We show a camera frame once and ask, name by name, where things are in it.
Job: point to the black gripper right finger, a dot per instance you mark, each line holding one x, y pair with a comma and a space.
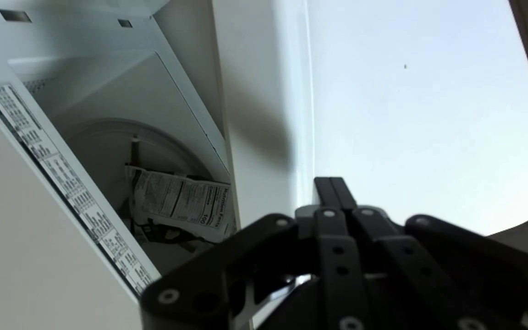
458, 276

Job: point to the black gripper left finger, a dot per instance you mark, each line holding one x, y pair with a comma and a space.
214, 287

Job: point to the black and white snack packet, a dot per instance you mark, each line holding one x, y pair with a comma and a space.
183, 202

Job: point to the glass microwave turntable plate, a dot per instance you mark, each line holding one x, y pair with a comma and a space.
99, 147

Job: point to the white microwave oven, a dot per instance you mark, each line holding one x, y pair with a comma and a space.
18, 244

